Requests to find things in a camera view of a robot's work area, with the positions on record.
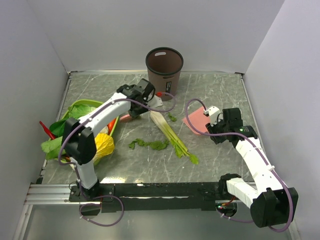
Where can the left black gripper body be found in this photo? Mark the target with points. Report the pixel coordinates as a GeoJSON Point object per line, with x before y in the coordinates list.
{"type": "Point", "coordinates": [136, 111]}

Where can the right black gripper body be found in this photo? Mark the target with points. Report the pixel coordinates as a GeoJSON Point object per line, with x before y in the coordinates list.
{"type": "Point", "coordinates": [220, 127]}

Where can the pink hand brush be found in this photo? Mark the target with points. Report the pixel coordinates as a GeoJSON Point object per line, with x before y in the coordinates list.
{"type": "Point", "coordinates": [127, 118]}

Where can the pink dustpan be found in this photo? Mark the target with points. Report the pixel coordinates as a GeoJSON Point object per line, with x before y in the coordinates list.
{"type": "Point", "coordinates": [199, 120]}

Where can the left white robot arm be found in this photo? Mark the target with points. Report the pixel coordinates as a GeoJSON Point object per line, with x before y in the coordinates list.
{"type": "Point", "coordinates": [78, 139]}

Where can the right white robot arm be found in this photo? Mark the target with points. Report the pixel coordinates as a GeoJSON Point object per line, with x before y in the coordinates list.
{"type": "Point", "coordinates": [270, 202]}

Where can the brown trash bin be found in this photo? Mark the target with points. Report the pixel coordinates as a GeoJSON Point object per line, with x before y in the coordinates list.
{"type": "Point", "coordinates": [164, 65]}

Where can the green scrap by bin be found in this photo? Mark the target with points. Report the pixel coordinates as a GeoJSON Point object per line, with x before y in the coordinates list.
{"type": "Point", "coordinates": [171, 117]}

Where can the orange carrot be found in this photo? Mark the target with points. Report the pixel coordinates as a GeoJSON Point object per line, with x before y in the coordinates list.
{"type": "Point", "coordinates": [111, 125]}

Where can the long green paper scrap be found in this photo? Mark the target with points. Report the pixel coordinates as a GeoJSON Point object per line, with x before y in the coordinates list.
{"type": "Point", "coordinates": [155, 145]}

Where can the celery stalk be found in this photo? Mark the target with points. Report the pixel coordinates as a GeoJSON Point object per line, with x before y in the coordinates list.
{"type": "Point", "coordinates": [180, 149]}

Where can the yellow napa cabbage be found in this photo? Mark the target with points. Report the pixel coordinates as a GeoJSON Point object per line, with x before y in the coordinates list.
{"type": "Point", "coordinates": [104, 145]}

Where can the green leafy lettuce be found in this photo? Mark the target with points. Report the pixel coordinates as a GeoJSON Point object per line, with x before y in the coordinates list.
{"type": "Point", "coordinates": [75, 111]}

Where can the green vegetable basket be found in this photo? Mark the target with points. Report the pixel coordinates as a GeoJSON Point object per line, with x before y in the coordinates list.
{"type": "Point", "coordinates": [95, 104]}

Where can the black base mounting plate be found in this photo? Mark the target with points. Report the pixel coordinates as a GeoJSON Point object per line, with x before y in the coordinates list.
{"type": "Point", "coordinates": [154, 196]}

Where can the red chili pepper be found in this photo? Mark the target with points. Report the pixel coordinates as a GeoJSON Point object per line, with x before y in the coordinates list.
{"type": "Point", "coordinates": [47, 131]}

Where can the white green bok choy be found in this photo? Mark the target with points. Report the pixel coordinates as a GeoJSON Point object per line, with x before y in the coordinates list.
{"type": "Point", "coordinates": [51, 148]}

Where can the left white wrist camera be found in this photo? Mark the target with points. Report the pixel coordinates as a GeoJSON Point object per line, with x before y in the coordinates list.
{"type": "Point", "coordinates": [155, 102]}

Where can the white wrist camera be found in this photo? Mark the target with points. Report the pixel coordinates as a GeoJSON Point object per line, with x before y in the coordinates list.
{"type": "Point", "coordinates": [155, 102]}
{"type": "Point", "coordinates": [213, 113]}

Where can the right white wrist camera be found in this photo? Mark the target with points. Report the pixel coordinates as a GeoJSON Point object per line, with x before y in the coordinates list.
{"type": "Point", "coordinates": [213, 113]}

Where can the aluminium frame rail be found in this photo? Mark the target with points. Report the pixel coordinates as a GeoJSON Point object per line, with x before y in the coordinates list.
{"type": "Point", "coordinates": [54, 194]}

